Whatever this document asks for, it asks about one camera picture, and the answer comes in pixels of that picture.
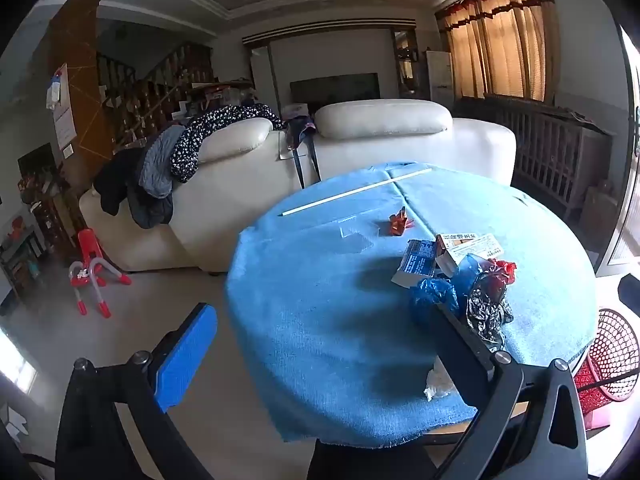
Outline red child's toy chair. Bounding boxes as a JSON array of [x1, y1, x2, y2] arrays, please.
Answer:
[[69, 228, 132, 318]]

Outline blue tablecloth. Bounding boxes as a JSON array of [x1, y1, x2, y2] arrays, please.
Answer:
[[224, 161, 598, 448]]

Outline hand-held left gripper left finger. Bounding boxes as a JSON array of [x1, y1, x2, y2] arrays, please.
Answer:
[[55, 302, 219, 480]]

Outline low toy shelf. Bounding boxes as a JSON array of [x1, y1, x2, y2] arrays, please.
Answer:
[[0, 215, 48, 306]]

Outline orange and white medicine box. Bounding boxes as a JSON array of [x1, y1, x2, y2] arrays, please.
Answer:
[[435, 232, 503, 278]]

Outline white tissue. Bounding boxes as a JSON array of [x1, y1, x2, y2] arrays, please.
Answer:
[[424, 360, 458, 402]]

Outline wooden baby crib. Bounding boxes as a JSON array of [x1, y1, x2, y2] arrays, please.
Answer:
[[484, 92, 613, 221]]

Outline purple bag with dark straps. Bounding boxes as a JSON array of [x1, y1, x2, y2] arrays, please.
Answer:
[[280, 112, 323, 188]]

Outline thin white rod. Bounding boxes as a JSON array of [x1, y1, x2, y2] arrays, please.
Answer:
[[280, 169, 431, 217]]

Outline white standing air conditioner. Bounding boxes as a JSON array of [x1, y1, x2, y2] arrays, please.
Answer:
[[426, 50, 455, 103]]

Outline wooden display cabinet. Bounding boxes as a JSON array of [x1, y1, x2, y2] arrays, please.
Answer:
[[392, 27, 421, 96]]

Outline cardboard box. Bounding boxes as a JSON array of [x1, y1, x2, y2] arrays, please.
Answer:
[[580, 180, 621, 233]]

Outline orange wrapper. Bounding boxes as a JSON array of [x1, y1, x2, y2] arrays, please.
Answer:
[[389, 207, 413, 236]]

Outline blue plastic bag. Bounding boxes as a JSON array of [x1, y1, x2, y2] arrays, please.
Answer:
[[410, 254, 493, 318]]

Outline cream leather sofa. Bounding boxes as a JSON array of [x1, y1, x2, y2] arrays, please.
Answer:
[[79, 99, 517, 275]]

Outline wooden staircase railing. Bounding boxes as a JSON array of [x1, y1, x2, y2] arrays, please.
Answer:
[[97, 42, 216, 148]]

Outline grey garment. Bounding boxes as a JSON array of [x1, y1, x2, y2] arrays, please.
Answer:
[[127, 124, 187, 228]]

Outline dark wooden cabinet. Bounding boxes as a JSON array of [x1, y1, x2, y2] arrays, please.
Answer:
[[17, 142, 76, 256]]

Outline floral dark garment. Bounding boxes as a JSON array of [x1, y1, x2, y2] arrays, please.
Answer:
[[170, 103, 288, 183]]

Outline orange curtains with red trim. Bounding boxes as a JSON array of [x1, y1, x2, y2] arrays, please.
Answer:
[[435, 0, 558, 106]]

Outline white tall cabinet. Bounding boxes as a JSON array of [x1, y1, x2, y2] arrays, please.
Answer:
[[250, 45, 273, 106]]

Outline black and red foil wrapper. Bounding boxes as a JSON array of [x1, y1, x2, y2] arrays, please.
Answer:
[[465, 259, 518, 351]]

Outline flat screen television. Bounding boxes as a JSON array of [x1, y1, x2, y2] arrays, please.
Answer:
[[290, 72, 381, 106]]

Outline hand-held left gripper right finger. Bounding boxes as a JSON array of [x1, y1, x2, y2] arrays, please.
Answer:
[[432, 302, 589, 480]]

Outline wall calendar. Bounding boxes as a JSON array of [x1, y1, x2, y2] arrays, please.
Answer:
[[46, 62, 78, 151]]

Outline black garment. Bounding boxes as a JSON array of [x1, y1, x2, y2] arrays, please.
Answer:
[[92, 147, 151, 216]]

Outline white and blue medicine box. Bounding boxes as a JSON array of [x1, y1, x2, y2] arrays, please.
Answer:
[[391, 239, 441, 288]]

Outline pile of storage clutter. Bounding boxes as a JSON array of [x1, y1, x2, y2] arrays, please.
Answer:
[[172, 80, 258, 123]]

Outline red mesh basket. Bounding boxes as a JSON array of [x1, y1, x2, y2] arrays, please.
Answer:
[[572, 307, 640, 416]]

